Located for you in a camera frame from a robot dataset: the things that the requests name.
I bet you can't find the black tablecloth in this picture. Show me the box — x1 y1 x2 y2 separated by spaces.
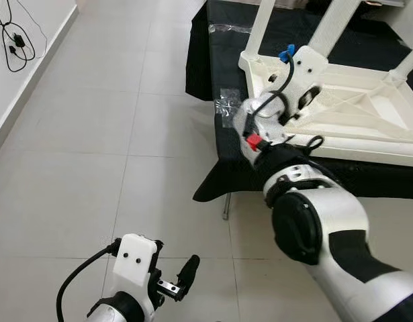
186 0 413 202

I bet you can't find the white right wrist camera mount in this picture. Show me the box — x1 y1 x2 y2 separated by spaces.
250 46 329 131

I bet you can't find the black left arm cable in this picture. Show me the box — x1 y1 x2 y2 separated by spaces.
56 243 121 322

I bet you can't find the white plastic children table top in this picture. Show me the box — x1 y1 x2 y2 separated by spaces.
238 50 413 168

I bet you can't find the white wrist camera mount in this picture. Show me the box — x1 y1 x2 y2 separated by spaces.
250 46 329 131
111 233 160 303

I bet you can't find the crossed clear tape patch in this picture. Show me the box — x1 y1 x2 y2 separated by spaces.
213 86 250 131

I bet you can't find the thin dark wall cable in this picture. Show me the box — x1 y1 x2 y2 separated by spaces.
0 0 36 73

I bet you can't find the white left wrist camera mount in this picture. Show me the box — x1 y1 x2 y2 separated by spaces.
111 233 160 303

